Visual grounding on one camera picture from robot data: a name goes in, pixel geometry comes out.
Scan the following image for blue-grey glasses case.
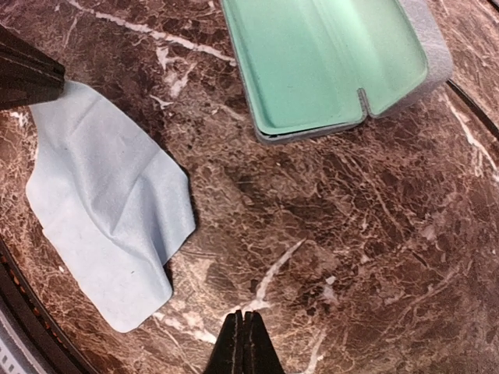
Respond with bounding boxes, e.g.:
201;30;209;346
221;1;453;143

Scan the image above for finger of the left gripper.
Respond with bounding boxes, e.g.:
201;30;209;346
1;27;65;110

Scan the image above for white slotted cable duct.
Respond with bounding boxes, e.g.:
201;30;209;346
1;313;36;374

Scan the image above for black front table rail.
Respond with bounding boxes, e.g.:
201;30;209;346
1;244;96;373

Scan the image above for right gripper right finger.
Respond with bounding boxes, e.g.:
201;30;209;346
243;312;285;374

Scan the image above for large blue cleaning cloth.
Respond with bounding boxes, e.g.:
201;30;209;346
26;81;196;333

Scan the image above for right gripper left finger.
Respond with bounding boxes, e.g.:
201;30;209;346
203;310;244;374

